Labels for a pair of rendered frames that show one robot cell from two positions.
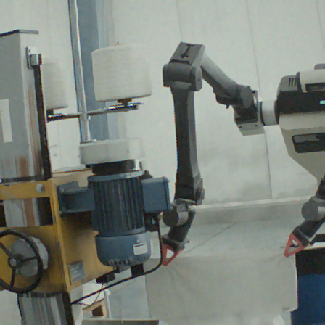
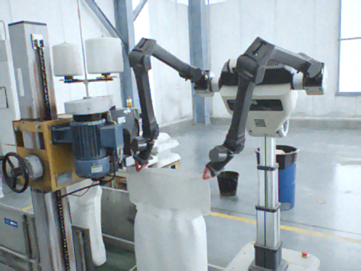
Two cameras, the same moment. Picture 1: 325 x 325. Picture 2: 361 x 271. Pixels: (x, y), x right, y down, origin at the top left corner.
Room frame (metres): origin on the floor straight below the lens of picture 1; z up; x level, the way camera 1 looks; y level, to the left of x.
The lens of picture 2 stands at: (0.84, -0.55, 1.49)
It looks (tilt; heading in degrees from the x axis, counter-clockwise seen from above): 10 degrees down; 11
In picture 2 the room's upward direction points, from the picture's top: 3 degrees counter-clockwise
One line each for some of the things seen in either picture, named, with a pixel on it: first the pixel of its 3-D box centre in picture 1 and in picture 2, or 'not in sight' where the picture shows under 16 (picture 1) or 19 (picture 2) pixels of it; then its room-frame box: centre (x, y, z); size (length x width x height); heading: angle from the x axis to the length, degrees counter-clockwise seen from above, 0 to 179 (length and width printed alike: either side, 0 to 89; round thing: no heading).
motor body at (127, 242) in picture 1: (120, 218); (90, 148); (2.17, 0.12, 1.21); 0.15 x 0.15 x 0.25
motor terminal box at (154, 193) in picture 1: (156, 199); (112, 138); (2.18, 0.02, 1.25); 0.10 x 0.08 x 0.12; 3
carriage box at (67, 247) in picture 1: (50, 229); (60, 148); (2.29, 0.34, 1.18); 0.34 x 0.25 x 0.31; 158
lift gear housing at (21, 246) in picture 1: (27, 256); (30, 168); (2.11, 0.39, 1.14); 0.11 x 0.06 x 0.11; 68
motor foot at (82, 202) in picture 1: (83, 197); (69, 133); (2.17, 0.21, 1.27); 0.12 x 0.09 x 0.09; 158
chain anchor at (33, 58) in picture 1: (35, 56); (39, 41); (2.17, 0.31, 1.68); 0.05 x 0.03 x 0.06; 158
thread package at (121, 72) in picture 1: (121, 72); (104, 56); (2.31, 0.08, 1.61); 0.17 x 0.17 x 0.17
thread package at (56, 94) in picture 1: (44, 85); (66, 60); (2.41, 0.32, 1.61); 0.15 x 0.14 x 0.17; 68
